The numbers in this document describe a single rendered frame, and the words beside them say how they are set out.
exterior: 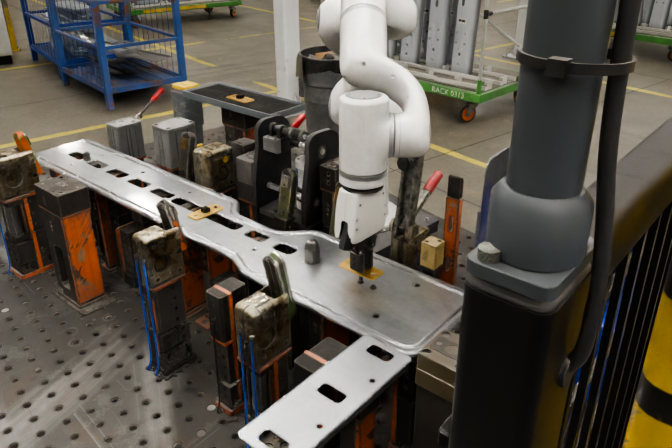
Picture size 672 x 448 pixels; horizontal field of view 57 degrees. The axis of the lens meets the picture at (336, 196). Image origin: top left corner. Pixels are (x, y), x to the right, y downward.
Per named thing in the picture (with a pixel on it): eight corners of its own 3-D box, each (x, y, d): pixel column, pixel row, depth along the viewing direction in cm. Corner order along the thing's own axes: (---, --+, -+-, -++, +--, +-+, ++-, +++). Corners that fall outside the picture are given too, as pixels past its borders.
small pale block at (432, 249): (411, 388, 136) (420, 241, 121) (420, 379, 138) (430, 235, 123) (424, 395, 134) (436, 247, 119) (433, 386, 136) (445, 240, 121)
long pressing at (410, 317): (17, 160, 181) (15, 155, 180) (88, 140, 197) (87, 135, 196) (414, 364, 100) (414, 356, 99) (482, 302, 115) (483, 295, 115)
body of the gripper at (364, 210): (363, 165, 116) (362, 219, 121) (327, 181, 109) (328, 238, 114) (396, 175, 112) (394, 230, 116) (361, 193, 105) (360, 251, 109)
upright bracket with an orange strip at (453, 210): (431, 383, 137) (447, 175, 116) (434, 380, 138) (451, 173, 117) (442, 389, 136) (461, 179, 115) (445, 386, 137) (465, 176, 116)
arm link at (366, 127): (390, 158, 113) (339, 158, 113) (393, 87, 108) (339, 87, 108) (393, 176, 106) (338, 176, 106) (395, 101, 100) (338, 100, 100)
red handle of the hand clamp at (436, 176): (391, 224, 127) (429, 166, 132) (395, 230, 128) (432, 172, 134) (409, 230, 124) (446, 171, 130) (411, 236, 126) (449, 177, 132)
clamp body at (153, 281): (139, 367, 143) (117, 233, 128) (183, 341, 151) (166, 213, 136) (163, 385, 137) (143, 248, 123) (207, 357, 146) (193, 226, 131)
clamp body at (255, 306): (231, 453, 120) (216, 303, 105) (274, 419, 128) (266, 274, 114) (263, 479, 115) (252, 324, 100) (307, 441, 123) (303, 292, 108)
